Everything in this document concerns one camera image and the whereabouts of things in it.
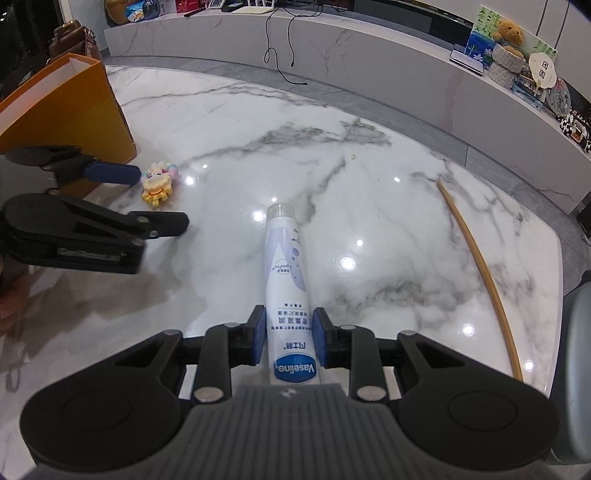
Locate white Vaseline tube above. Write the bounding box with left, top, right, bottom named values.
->
left=264, top=203, right=320, bottom=384

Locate orange cardboard storage box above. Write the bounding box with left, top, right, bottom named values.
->
left=1, top=54, right=137, bottom=165

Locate brown bucket handbag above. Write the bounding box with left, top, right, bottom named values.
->
left=48, top=20, right=102, bottom=63

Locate long wooden stick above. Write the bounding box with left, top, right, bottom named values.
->
left=437, top=180, right=524, bottom=382

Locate grey round stool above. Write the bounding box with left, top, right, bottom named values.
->
left=550, top=271, right=590, bottom=465

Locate white marble TV console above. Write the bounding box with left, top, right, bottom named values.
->
left=104, top=10, right=590, bottom=213

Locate white laptop on console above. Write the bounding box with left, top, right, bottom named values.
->
left=449, top=44, right=484, bottom=76

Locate teddy bear in basket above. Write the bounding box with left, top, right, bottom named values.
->
left=489, top=19, right=525, bottom=89

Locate round paper fan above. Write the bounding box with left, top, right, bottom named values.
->
left=528, top=52, right=557, bottom=89

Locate yellow sun keychain toy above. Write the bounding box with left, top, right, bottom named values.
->
left=140, top=161, right=178, bottom=208

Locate black hanging cable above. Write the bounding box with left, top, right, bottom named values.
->
left=262, top=4, right=310, bottom=87

